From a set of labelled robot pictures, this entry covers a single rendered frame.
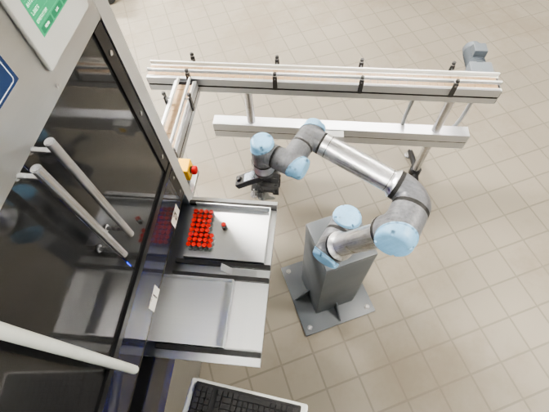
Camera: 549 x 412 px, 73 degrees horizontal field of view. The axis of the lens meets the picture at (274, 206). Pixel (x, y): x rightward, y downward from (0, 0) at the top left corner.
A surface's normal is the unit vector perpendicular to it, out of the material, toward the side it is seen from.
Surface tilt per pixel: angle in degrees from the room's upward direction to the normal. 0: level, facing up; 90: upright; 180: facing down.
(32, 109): 90
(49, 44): 90
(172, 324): 0
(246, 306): 0
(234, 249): 0
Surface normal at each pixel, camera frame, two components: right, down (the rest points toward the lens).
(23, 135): 0.99, 0.07
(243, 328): -0.04, -0.49
